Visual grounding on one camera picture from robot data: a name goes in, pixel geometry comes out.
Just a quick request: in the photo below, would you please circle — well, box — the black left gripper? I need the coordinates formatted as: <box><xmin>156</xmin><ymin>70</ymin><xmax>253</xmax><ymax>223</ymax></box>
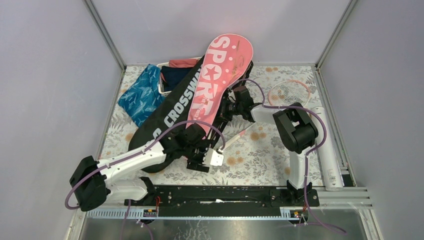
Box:
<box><xmin>183</xmin><ymin>140</ymin><xmax>216</xmax><ymax>174</ymax></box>

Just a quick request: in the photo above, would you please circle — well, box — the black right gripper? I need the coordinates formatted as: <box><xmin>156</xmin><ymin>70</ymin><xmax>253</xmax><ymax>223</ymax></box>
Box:
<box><xmin>209</xmin><ymin>96</ymin><xmax>244</xmax><ymax>122</ymax></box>

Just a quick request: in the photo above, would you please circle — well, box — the black Crossway racket bag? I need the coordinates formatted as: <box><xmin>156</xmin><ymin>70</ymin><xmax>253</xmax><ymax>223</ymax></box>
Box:
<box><xmin>128</xmin><ymin>56</ymin><xmax>208</xmax><ymax>174</ymax></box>

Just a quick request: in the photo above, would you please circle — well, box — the pink racket bag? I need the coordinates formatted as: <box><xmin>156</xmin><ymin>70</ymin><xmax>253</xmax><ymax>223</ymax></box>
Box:
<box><xmin>187</xmin><ymin>33</ymin><xmax>253</xmax><ymax>127</ymax></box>

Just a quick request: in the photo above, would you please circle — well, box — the white shuttlecock tube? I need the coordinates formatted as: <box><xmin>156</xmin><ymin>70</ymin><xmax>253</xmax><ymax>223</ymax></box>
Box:
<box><xmin>311</xmin><ymin>106</ymin><xmax>344</xmax><ymax>192</ymax></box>

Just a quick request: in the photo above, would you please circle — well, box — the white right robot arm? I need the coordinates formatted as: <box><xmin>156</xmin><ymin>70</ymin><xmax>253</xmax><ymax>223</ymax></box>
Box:
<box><xmin>215</xmin><ymin>86</ymin><xmax>320</xmax><ymax>206</ymax></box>

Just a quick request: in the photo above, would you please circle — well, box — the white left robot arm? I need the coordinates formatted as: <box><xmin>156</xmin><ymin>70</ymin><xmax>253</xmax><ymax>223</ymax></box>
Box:
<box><xmin>65</xmin><ymin>123</ymin><xmax>224</xmax><ymax>212</ymax></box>

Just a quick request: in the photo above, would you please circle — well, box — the floral table mat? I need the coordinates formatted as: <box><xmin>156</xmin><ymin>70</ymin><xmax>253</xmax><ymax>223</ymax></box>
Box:
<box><xmin>99</xmin><ymin>65</ymin><xmax>325</xmax><ymax>187</ymax></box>

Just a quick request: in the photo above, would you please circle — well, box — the white perforated plastic basket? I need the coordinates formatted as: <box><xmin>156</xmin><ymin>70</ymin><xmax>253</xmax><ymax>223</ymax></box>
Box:
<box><xmin>156</xmin><ymin>57</ymin><xmax>201</xmax><ymax>96</ymax></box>

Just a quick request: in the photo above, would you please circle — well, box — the coral folded clothing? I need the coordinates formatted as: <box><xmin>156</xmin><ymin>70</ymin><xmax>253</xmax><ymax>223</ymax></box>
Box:
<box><xmin>168</xmin><ymin>58</ymin><xmax>199</xmax><ymax>68</ymax></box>

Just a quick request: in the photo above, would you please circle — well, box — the navy folded clothing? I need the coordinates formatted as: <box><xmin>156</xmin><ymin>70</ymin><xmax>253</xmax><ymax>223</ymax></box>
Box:
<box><xmin>160</xmin><ymin>66</ymin><xmax>192</xmax><ymax>92</ymax></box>

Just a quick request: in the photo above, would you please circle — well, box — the blue patterned cloth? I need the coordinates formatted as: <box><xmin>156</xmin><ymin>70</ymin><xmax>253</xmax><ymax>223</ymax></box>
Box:
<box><xmin>117</xmin><ymin>64</ymin><xmax>165</xmax><ymax>127</ymax></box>

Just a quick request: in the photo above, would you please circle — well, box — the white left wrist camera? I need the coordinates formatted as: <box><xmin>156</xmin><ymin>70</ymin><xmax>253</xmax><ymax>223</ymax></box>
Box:
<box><xmin>203</xmin><ymin>148</ymin><xmax>224</xmax><ymax>167</ymax></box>

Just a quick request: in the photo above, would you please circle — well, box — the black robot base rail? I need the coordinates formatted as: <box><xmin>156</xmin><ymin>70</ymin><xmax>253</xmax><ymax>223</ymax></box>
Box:
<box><xmin>124</xmin><ymin>185</ymin><xmax>320</xmax><ymax>217</ymax></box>

